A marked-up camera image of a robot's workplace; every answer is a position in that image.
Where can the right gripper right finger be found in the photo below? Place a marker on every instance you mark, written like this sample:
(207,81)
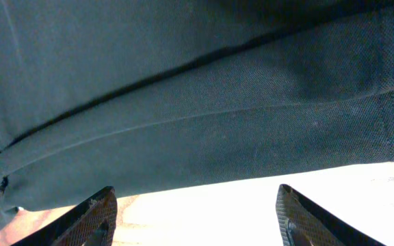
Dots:
(302,222)

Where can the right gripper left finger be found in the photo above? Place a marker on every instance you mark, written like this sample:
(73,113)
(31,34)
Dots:
(91,223)

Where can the black athletic pants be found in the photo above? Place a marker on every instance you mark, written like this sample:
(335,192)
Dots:
(155,95)

